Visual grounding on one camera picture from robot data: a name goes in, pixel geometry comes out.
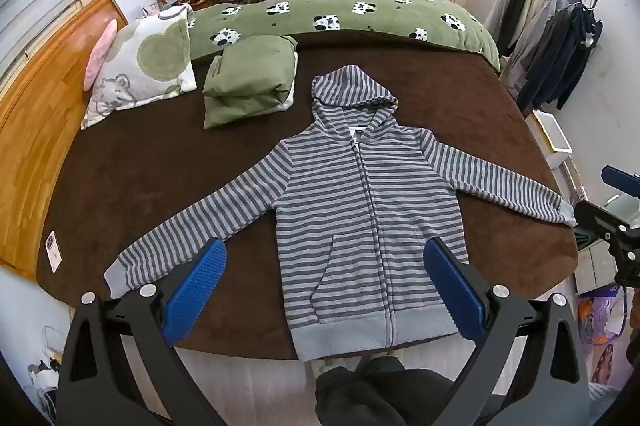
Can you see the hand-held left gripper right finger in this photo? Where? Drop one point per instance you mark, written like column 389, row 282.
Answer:
column 455, row 291

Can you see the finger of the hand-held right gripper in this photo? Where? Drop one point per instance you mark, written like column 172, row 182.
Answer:
column 622, row 180
column 600, row 218

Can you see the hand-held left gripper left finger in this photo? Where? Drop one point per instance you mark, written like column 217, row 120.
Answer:
column 200, row 291

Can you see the grey striped hoodie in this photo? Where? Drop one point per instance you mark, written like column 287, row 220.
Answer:
column 340, row 206

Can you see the row of hanging clothes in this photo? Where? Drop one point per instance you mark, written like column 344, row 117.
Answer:
column 550, row 45

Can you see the white plastic drawers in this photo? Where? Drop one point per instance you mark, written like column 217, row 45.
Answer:
column 597, row 266

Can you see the purple patterned bag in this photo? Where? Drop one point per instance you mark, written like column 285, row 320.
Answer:
column 602, row 336

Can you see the white box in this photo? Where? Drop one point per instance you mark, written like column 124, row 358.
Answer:
column 552, row 135

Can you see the white label tag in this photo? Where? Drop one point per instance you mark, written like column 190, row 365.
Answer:
column 53, row 251

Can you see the brown bed blanket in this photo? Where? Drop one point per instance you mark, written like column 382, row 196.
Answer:
column 150, row 145

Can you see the folded green bedding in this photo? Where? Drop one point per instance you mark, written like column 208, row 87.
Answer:
column 245, row 70

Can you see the wooden headboard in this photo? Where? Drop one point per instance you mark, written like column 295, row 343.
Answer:
column 40, row 130

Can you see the white green bear pillow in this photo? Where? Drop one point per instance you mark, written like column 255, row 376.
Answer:
column 150, row 55

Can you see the pink pillow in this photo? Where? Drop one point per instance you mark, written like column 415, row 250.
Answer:
column 97, row 55

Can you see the green panda print blanket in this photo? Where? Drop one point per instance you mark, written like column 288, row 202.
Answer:
column 360, row 25

